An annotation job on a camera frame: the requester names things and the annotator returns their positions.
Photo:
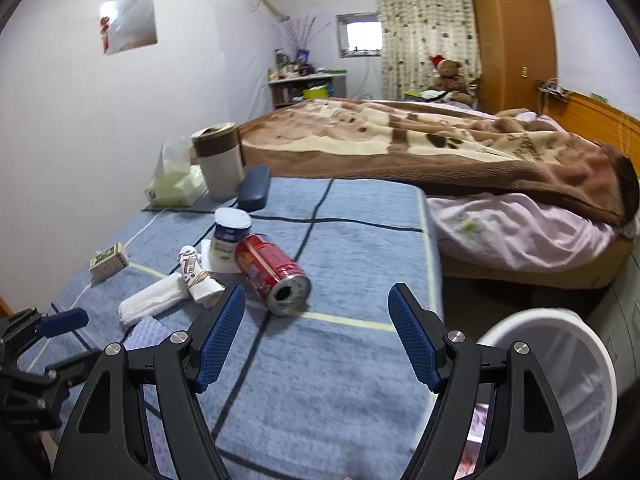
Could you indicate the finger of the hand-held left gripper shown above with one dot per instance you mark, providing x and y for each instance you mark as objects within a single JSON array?
[
  {"x": 75, "y": 362},
  {"x": 62, "y": 322}
]

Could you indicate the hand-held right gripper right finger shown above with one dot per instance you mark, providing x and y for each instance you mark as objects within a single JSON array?
[{"x": 415, "y": 340}]

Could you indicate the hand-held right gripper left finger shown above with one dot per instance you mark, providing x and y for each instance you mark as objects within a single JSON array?
[{"x": 220, "y": 340}]

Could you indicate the small beige box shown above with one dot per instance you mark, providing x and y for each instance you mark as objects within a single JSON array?
[{"x": 107, "y": 262}]

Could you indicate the white tissue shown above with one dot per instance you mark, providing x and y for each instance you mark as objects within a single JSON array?
[{"x": 150, "y": 300}]

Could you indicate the red soda can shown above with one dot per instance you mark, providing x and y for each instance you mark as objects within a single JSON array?
[{"x": 265, "y": 265}]

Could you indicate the white and blue cup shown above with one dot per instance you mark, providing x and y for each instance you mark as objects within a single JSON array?
[{"x": 227, "y": 245}]

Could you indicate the white trash bin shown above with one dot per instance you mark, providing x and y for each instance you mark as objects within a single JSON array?
[{"x": 530, "y": 317}]

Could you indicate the blue checkered mat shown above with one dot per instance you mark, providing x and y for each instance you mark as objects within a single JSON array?
[{"x": 340, "y": 270}]

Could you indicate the pink bed sheet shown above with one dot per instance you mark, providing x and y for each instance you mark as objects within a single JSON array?
[{"x": 500, "y": 230}]

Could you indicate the dark glasses case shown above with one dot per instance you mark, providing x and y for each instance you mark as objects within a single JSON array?
[{"x": 254, "y": 187}]

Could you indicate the tissue pack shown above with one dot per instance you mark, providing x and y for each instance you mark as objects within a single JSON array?
[{"x": 175, "y": 185}]

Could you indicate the white thermos cup brown lid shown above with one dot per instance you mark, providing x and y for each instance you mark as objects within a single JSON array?
[{"x": 220, "y": 165}]

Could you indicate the brown printed blanket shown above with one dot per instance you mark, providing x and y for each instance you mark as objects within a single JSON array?
[{"x": 425, "y": 145}]

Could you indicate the green box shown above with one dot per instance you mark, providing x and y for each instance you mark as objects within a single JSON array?
[{"x": 316, "y": 94}]

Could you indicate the brown teddy bear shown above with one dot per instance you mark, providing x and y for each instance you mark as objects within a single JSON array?
[{"x": 450, "y": 77}]

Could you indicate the cluttered white desk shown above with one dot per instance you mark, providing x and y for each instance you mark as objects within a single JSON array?
[{"x": 320, "y": 80}]

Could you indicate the power strip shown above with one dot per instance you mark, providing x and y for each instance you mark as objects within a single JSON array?
[{"x": 552, "y": 87}]

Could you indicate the wooden bed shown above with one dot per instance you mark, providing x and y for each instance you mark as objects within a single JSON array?
[{"x": 595, "y": 112}]

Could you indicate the red hanging ornament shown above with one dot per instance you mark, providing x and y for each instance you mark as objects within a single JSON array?
[{"x": 104, "y": 35}]

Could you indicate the small window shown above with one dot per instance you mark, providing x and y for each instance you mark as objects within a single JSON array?
[{"x": 360, "y": 35}]

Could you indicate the patterned curtain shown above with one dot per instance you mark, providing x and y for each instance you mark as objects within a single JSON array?
[{"x": 420, "y": 25}]

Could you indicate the purple branch decoration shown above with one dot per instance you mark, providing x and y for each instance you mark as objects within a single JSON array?
[{"x": 300, "y": 35}]

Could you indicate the wooden wardrobe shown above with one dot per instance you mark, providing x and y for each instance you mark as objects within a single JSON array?
[{"x": 510, "y": 35}]

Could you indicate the shiny wall mirror sheet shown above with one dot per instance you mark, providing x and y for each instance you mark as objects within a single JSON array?
[{"x": 130, "y": 25}]

